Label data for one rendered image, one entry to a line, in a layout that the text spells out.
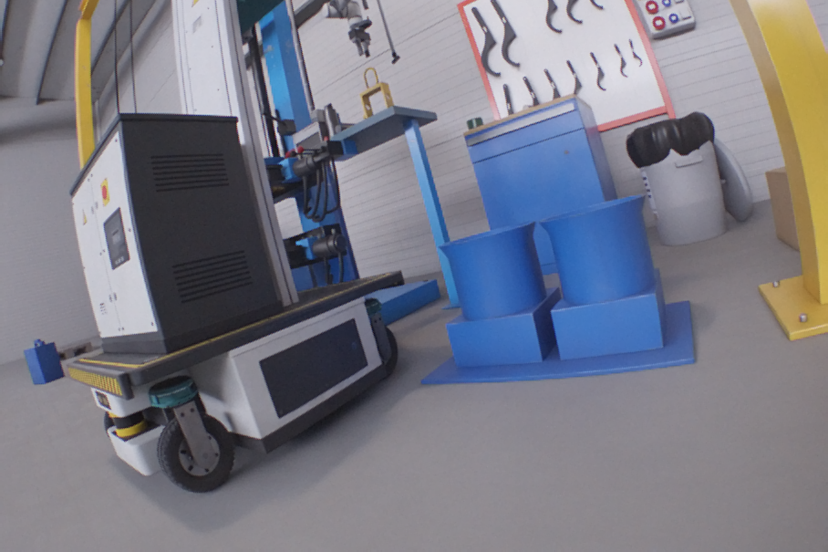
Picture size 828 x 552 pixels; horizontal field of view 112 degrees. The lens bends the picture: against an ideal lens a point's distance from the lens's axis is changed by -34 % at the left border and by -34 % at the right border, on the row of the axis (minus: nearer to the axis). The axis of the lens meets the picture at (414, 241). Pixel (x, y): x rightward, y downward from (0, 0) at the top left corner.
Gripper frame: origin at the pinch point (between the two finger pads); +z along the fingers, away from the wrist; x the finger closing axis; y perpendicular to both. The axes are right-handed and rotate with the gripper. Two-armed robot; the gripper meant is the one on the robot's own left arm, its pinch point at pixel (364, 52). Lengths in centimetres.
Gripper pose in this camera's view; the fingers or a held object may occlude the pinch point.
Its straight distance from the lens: 236.5
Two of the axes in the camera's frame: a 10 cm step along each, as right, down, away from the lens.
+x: -5.5, 1.6, -8.2
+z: 2.6, 9.7, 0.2
